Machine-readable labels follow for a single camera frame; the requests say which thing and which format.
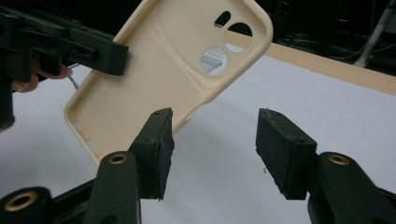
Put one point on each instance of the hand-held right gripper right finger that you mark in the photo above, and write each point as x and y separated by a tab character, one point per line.
285	152

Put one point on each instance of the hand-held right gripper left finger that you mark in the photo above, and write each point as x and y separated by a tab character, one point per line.
154	155

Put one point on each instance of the beige phone case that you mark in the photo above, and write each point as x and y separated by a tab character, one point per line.
140	77

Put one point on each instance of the clear plastic tray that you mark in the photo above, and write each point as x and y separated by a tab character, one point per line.
212	62

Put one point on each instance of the white table board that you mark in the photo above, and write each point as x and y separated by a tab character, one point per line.
233	140

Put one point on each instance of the wooden table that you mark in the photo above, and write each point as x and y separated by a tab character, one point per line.
327	67

